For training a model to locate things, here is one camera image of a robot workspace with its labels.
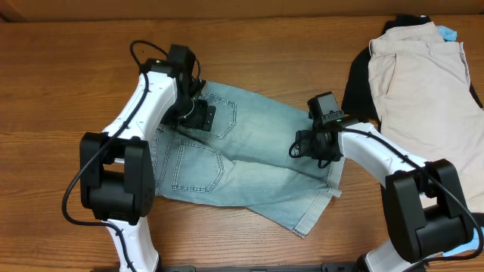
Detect light blue denim shorts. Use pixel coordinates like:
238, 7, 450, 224
150, 82, 344, 237

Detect brown cardboard back panel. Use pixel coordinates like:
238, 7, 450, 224
1, 0, 483, 22

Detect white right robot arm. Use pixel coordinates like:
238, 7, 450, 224
289, 116, 482, 271

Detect beige shorts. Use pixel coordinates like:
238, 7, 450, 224
368, 23, 483, 212

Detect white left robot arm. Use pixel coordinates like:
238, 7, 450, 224
79, 55, 216, 271

